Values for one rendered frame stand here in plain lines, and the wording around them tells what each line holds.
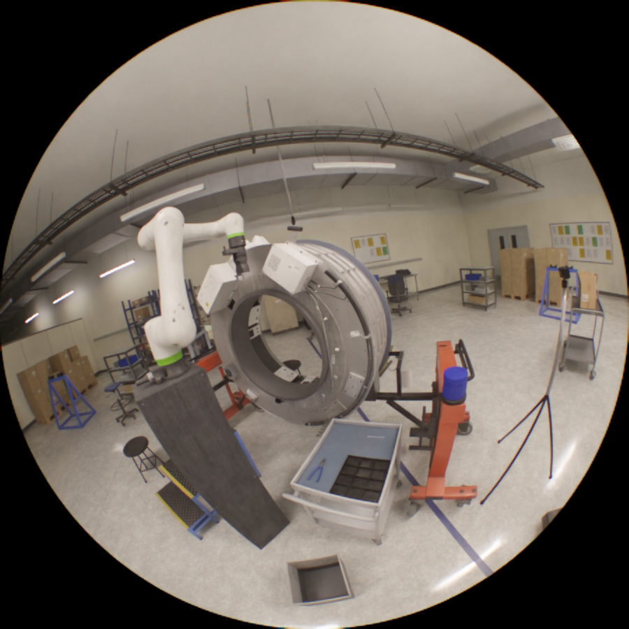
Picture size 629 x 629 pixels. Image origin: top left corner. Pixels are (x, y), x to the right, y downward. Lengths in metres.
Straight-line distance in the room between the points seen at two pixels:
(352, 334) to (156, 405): 1.02
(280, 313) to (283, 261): 5.01
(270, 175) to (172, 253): 3.91
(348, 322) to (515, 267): 6.16
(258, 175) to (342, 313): 3.80
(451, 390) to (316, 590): 1.41
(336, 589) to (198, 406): 1.36
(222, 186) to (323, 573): 5.23
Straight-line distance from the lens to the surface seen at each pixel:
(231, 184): 4.58
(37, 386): 7.11
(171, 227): 0.85
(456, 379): 0.99
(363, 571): 1.66
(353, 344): 1.25
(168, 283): 0.80
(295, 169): 4.71
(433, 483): 1.62
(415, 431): 1.37
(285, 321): 6.20
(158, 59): 2.99
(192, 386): 0.93
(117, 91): 3.27
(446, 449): 1.41
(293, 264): 1.14
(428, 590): 1.66
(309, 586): 1.68
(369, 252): 7.43
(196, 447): 1.03
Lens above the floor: 1.63
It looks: 12 degrees down
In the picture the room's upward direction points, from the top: 12 degrees counter-clockwise
